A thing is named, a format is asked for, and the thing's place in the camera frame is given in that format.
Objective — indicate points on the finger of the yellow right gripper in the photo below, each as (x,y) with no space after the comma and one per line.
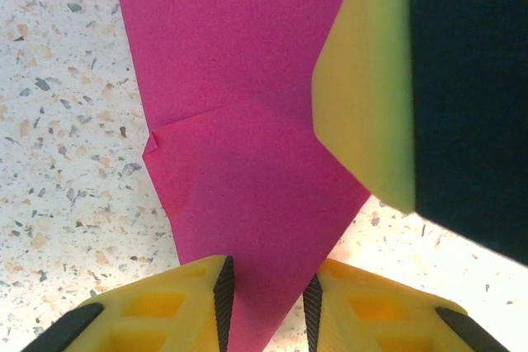
(433,80)

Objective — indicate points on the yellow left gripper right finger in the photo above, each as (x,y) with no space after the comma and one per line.
(392,319)

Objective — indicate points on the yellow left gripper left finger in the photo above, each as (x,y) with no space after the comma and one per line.
(156,315)

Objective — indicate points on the pink paper sheet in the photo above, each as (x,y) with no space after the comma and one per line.
(247,121)

